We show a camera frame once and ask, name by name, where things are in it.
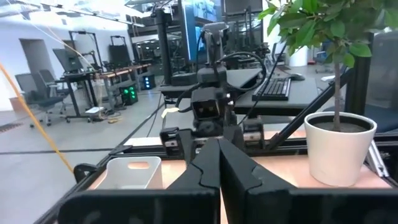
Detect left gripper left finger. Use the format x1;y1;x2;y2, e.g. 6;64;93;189
167;139;221;190

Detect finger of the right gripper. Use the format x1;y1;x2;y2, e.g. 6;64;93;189
183;136;201;166
224;131;246;149

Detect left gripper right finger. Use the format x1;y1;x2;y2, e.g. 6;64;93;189
220;139;296;224

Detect yellow tape tag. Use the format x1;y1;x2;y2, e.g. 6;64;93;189
160;106;180;119

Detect black diagonal strut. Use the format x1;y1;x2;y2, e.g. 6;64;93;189
266;70;354;151

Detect black keyboard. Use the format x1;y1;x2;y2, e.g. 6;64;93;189
251;77;292;102

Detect computer case blue lights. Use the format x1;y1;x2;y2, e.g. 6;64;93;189
141;73;157;91

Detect white plastic bin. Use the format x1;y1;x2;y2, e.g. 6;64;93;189
95;156;165;190

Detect grey desk with keyboard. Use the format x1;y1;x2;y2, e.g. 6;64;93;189
233;76;322;118

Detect computer case green lights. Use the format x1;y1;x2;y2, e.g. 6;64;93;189
119;83;140;106

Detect grey computer mouse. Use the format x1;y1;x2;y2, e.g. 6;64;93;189
287;72;308;82

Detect black column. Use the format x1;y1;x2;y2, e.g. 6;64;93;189
154;8;174;85

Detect white plant pot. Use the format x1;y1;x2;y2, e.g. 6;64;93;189
303;111;378;188

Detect large blue lit screen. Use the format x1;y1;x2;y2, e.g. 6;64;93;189
177;0;224;63

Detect wooden top desk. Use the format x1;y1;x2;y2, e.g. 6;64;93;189
63;63;152;123

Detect black rolling rack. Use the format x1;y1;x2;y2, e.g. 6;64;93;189
108;35;132;68

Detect green leafy plant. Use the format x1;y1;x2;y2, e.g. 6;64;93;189
257;0;398;132

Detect silver aluminium extrusion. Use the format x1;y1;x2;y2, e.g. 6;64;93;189
364;139;390;179

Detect black monitor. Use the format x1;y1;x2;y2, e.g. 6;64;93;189
52;47;84;75

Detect black office chair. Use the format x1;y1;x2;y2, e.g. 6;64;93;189
14;68;71;128

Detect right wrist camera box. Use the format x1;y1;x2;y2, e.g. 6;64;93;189
190;87;231;121

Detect black aluminium table frame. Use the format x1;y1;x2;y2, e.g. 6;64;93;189
32;123;398;224

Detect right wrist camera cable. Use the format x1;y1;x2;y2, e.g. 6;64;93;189
175;50;269;127

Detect black vertical post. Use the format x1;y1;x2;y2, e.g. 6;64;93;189
344;30;374;116

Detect yellow cable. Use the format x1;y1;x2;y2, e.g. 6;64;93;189
0;62;75;174

